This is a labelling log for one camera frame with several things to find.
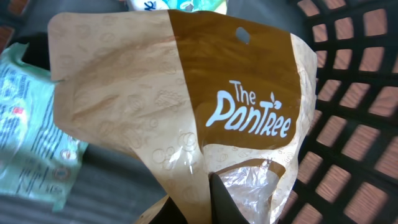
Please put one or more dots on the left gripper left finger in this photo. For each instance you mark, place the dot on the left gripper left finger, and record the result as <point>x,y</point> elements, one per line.
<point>169,214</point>

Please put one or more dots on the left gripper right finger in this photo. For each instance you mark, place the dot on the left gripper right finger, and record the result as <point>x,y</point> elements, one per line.
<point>224,210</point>

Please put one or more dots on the brown PanTree snack bag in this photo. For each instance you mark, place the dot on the brown PanTree snack bag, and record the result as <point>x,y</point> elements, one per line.
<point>190,94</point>

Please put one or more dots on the teal tissue packet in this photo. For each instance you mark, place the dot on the teal tissue packet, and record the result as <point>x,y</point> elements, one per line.
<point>38,160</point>

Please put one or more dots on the teal gum packet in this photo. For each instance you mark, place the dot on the teal gum packet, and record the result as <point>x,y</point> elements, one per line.
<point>219,6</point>

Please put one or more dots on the grey plastic shopping basket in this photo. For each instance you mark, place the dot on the grey plastic shopping basket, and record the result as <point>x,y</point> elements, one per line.
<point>348,162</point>

